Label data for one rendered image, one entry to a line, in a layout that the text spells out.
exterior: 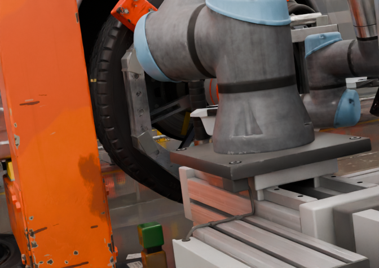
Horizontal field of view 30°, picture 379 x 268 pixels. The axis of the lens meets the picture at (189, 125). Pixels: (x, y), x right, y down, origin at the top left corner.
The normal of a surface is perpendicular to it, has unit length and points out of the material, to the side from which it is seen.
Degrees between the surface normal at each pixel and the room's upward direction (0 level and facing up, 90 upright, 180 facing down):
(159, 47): 91
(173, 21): 51
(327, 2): 90
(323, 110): 90
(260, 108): 73
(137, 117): 90
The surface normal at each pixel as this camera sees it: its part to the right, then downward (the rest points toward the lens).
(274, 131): 0.09, -0.20
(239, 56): -0.41, 0.16
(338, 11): 0.32, 0.07
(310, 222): -0.91, 0.16
